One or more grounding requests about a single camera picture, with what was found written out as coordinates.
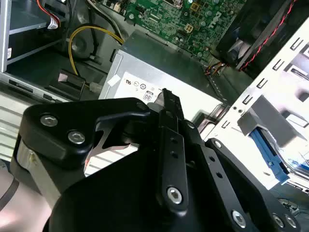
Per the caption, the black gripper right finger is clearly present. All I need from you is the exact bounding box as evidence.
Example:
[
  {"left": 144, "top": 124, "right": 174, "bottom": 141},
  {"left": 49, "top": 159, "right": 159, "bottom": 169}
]
[{"left": 178, "top": 98, "right": 301, "bottom": 232}]

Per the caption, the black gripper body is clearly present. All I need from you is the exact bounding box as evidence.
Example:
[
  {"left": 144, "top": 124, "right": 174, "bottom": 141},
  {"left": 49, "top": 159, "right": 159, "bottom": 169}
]
[{"left": 48, "top": 145, "right": 232, "bottom": 232}]

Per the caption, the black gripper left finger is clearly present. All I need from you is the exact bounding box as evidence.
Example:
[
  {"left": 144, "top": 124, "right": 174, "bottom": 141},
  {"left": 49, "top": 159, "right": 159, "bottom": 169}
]
[{"left": 11, "top": 88, "right": 190, "bottom": 215}]

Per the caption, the hard disk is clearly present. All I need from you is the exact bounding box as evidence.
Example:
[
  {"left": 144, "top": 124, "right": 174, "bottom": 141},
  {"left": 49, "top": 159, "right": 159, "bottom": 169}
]
[{"left": 250, "top": 127, "right": 309, "bottom": 186}]

